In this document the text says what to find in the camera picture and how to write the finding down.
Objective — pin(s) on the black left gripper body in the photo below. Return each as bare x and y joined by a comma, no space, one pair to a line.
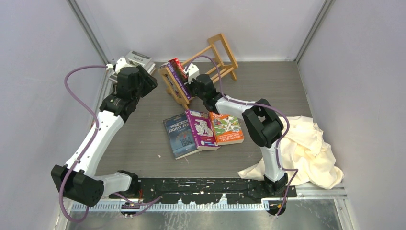
138,91

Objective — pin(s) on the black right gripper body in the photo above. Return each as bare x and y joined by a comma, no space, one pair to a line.
200,96

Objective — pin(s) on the purple 52-Storey Treehouse book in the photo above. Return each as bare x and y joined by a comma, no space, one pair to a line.
177,78

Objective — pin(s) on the red Treehouse book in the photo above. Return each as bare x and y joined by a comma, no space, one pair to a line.
179,69

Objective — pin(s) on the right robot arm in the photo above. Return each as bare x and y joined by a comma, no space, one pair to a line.
263,124

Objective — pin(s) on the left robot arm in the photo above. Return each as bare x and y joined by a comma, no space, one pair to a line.
76,179

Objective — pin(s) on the stack of grey magazines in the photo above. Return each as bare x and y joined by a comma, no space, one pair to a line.
137,59

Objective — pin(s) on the magenta paperback book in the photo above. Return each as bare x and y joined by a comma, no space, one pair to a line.
202,130

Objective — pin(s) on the wooden book rack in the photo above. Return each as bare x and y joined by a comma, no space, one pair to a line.
174,89

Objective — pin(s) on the orange 78-Storey Treehouse book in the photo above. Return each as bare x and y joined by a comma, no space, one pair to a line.
227,129

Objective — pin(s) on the blue Nineteen Eighty-Four book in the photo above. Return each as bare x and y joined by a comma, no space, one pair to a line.
180,136

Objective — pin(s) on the cream cloth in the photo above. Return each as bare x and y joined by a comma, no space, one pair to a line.
303,148

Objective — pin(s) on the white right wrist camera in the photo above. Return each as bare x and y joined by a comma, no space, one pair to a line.
192,72

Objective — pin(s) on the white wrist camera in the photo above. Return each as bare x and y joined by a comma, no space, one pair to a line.
118,66
192,72

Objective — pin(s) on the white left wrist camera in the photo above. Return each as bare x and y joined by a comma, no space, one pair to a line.
118,66

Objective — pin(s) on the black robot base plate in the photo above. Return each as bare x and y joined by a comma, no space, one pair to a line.
202,190

